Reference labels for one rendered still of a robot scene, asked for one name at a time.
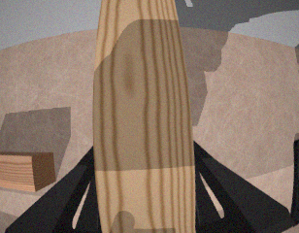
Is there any grey panel wall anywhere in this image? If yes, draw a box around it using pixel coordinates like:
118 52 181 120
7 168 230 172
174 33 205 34
0 0 299 50

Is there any light brown wooden board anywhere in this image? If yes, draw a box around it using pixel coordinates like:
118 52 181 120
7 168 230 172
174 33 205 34
93 0 195 233

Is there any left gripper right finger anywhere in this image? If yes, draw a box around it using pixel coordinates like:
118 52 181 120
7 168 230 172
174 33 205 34
193 141 295 233

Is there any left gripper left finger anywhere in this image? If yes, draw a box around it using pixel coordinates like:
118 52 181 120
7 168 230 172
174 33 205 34
5 146 102 233

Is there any short wooden block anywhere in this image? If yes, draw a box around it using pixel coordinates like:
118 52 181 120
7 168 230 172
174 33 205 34
0 151 56 192

